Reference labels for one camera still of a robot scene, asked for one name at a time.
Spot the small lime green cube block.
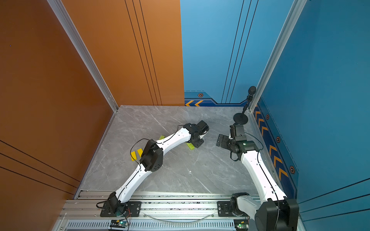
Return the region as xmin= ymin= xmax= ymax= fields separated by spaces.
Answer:
xmin=187 ymin=143 xmax=195 ymax=150

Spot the yellow long block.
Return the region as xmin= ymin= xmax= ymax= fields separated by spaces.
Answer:
xmin=130 ymin=151 xmax=137 ymax=161
xmin=137 ymin=149 xmax=143 ymax=157

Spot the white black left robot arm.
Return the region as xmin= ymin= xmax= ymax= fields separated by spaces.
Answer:
xmin=105 ymin=121 xmax=209 ymax=217

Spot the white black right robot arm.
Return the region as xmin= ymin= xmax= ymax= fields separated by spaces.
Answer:
xmin=216 ymin=134 xmax=299 ymax=231

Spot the black microphone stand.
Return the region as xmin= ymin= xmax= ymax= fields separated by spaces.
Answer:
xmin=233 ymin=86 xmax=256 ymax=125

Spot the green circuit board right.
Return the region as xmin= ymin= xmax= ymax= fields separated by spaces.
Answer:
xmin=233 ymin=219 xmax=249 ymax=231

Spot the green circuit board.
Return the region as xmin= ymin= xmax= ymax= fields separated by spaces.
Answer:
xmin=233 ymin=219 xmax=249 ymax=231
xmin=109 ymin=219 xmax=129 ymax=230

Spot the green circuit board left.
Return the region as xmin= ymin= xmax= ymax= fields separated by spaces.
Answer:
xmin=109 ymin=219 xmax=129 ymax=230

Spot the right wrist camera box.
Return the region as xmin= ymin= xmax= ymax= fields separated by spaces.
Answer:
xmin=230 ymin=124 xmax=247 ymax=141

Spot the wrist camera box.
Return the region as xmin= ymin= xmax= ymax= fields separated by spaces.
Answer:
xmin=183 ymin=120 xmax=209 ymax=136
xmin=230 ymin=124 xmax=247 ymax=141

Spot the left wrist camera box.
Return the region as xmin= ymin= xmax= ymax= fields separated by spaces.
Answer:
xmin=183 ymin=120 xmax=209 ymax=136

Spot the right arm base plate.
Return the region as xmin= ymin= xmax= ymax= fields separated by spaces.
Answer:
xmin=217 ymin=201 xmax=238 ymax=217

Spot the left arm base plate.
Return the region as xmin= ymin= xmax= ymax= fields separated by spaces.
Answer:
xmin=100 ymin=201 xmax=142 ymax=218

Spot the aluminium front rail frame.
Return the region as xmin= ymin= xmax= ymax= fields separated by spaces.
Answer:
xmin=52 ymin=190 xmax=250 ymax=231

